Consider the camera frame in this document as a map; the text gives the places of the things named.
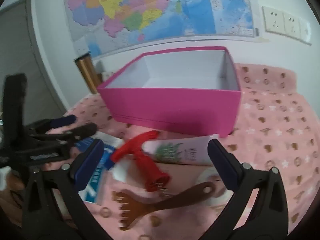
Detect colourful wall map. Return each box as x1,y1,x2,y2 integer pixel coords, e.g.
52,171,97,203
62,0,259,57

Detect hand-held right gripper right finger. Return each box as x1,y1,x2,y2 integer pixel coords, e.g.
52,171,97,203
207,139,289,240

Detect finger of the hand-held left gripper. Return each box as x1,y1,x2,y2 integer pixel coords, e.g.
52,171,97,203
25,115,77,135
31,123,98,147

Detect pink printed blanket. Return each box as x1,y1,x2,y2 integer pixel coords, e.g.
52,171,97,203
0,64,320,240

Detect pink cardboard box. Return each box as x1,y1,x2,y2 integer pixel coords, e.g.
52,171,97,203
97,46,242,138

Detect pink tube with green leaves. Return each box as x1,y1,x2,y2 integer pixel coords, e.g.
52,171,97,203
144,134,220,167

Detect blue and white medicine box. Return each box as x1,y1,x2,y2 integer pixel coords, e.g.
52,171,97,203
75,139,118,205

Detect brown wooden back scratcher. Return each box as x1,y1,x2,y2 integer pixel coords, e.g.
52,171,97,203
111,181,216,232

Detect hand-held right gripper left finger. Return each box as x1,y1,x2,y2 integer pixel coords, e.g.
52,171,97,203
21,139,110,240

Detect gold thermos flask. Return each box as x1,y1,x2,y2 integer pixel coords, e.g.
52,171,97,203
74,51,103,95

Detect grey door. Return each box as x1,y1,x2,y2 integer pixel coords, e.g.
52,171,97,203
0,0,67,120

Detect red plastic massage hammer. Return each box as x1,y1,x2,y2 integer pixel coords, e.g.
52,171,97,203
110,130,171,192

